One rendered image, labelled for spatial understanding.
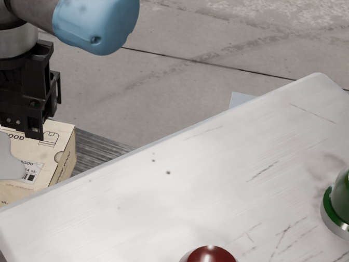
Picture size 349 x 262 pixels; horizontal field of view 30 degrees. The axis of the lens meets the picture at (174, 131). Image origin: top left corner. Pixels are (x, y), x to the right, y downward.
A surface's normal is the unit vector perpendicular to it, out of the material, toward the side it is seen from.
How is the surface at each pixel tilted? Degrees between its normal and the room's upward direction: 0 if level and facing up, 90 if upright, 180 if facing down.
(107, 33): 91
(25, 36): 91
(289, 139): 0
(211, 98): 0
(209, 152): 0
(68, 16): 68
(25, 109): 90
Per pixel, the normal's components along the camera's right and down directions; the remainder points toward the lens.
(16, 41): 0.57, 0.63
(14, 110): -0.20, 0.69
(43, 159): 0.07, -0.69
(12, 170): -0.13, 0.25
